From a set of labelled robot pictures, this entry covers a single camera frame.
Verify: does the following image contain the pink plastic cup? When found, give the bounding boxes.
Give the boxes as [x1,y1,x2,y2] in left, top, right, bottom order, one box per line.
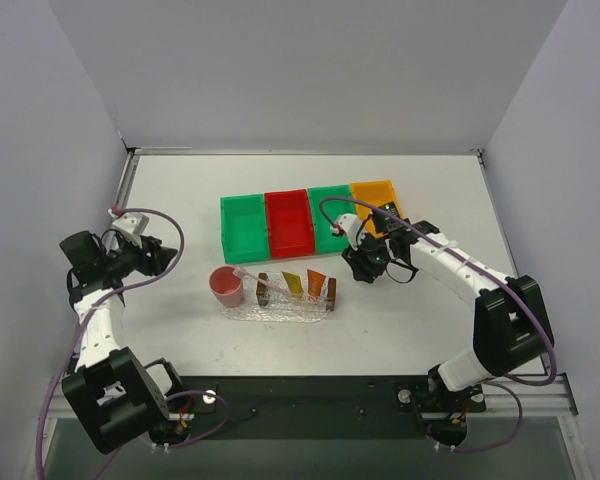
[209,266,244,308]

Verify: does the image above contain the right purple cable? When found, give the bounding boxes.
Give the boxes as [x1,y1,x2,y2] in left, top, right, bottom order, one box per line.
[318,197,561,454]

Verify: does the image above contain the front aluminium rail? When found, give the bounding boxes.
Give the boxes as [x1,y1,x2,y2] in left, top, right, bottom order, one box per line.
[38,372,580,421]

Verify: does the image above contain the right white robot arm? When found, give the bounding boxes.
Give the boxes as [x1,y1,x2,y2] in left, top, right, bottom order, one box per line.
[330,204,554,396]

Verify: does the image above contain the white toothbrush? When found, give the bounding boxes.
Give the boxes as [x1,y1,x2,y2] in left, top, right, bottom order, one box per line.
[233,266,292,298]

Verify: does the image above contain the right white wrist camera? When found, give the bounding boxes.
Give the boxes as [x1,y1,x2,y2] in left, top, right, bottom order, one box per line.
[330,213,368,250]

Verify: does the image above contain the clear textured glass tray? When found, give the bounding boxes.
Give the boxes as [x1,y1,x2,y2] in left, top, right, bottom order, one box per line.
[219,279,332,323]

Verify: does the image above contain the left green plastic bin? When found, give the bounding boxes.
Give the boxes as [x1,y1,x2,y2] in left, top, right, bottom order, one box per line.
[220,194,270,264]

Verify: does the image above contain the right green plastic bin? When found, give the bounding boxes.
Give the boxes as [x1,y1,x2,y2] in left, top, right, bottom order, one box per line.
[307,184,354,256]

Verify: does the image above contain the red plastic bin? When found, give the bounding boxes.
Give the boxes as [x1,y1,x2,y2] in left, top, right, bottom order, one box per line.
[264,189,315,259]

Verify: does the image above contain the orange plastic bin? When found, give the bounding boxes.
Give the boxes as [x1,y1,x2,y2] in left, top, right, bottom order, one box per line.
[350,180,402,238]

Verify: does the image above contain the green plastic bin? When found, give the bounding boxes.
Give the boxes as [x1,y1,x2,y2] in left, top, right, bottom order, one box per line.
[307,184,354,256]
[220,194,270,264]

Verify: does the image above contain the orange toothpaste tube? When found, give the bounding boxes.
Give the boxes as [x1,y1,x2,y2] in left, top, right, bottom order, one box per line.
[307,269,326,301]

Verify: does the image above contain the aluminium table edge rail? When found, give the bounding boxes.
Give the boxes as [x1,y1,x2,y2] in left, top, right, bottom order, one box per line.
[116,147,485,205]

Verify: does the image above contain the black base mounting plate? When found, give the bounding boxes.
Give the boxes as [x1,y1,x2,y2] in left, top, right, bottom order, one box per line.
[169,375,486,440]

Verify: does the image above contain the yellow toothpaste tube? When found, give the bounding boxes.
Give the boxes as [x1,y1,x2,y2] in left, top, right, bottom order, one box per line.
[282,272,304,300]

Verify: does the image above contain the brown tray handle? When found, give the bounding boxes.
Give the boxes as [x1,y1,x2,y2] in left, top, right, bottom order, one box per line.
[256,272,269,307]
[326,278,337,312]

